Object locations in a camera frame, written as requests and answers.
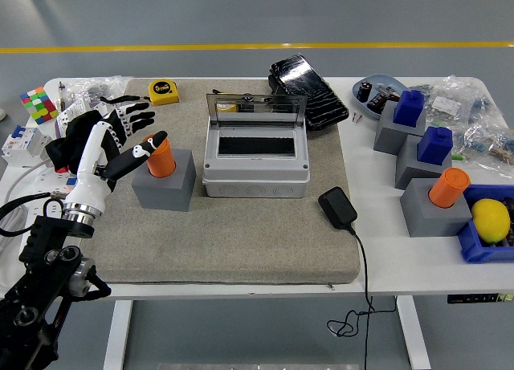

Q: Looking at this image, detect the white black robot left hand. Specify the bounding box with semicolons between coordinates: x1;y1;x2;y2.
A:
63;102;169;215

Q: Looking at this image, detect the orange cylinder battery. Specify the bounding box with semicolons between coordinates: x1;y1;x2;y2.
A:
427;167;471;209
144;134;177;179

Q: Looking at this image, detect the grey junction box clear lid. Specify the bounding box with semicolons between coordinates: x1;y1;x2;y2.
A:
202;91;312;199

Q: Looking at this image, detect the black cloth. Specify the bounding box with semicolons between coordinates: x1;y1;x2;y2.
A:
45;110;112;175

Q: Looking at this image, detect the white circuit breaker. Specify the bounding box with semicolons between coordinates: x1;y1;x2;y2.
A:
1;124;54;167

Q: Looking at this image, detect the grey cube holder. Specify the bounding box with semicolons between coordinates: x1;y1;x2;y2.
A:
394;133;454;190
373;100;427;155
131;148;197;213
399;178;474;238

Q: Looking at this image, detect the large colourful puzzle cube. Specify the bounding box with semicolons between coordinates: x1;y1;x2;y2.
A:
19;86;58;126

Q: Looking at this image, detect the clear bag of metal parts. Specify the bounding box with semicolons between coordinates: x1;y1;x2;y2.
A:
59;75;134;106

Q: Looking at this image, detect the yellow square tape measure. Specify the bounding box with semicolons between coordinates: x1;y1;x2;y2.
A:
100;79;181;107

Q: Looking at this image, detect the grey-brown mat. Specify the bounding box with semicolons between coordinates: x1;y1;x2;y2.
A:
86;78;361;285

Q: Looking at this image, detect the white table leg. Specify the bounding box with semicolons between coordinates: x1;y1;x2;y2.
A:
103;299;134;370
396;295;432;370

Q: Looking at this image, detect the black glossy plastic tray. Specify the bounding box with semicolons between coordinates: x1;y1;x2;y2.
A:
267;54;349;132

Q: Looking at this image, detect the black power adapter plug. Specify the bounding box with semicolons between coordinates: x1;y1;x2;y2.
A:
317;186;358;231

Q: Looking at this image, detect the dark brown capacitor pair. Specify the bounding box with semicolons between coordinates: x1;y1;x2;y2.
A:
367;91;389;114

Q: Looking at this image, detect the blue-grey oval dish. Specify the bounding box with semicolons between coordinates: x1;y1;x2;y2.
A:
352;73;407;120

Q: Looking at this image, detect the blue block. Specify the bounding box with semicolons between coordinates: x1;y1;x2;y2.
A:
416;125;455;165
392;89;426;127

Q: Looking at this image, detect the clear bag with white label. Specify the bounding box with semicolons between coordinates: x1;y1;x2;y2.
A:
409;75;492;126

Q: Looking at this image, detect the blue plastic bin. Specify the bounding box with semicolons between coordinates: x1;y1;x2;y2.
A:
456;184;514;264

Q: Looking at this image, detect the black table control panel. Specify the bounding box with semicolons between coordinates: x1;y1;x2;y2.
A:
447;292;514;305

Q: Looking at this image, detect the clear bag of resistors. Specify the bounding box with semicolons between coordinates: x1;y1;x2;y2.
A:
455;119;514;179

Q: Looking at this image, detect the yellow lemon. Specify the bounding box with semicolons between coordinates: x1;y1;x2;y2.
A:
470;198;512;244

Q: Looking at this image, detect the white power strip cable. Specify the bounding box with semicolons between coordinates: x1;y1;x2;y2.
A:
0;160;47;291

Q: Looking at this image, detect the black adapter cord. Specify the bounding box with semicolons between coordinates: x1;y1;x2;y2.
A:
327;225;398;370

